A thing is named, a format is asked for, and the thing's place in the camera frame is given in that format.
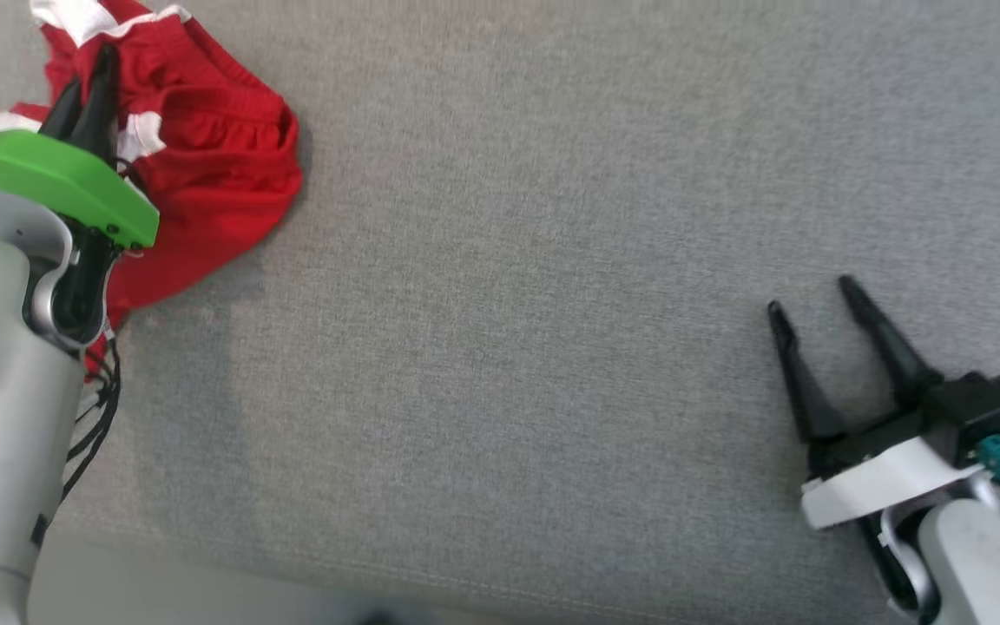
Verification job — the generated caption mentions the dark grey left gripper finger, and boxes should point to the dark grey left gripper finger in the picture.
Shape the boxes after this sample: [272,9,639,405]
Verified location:
[37,77,85,141]
[74,43,120,167]

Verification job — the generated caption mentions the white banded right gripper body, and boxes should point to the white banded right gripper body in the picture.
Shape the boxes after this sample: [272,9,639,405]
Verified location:
[800,407,984,531]

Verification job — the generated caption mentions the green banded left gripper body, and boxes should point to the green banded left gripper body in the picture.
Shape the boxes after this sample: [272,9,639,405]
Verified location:
[0,129,161,345]

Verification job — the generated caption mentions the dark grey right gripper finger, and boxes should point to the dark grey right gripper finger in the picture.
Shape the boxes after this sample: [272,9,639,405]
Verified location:
[839,275,944,410]
[766,300,849,444]

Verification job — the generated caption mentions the red white shorts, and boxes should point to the red white shorts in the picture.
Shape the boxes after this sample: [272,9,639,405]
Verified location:
[10,0,304,376]

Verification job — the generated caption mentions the grey fabric sofa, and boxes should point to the grey fabric sofa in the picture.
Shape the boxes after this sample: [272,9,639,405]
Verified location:
[0,0,1000,625]

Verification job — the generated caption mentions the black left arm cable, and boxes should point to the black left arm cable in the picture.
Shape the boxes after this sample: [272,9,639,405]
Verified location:
[60,330,124,506]

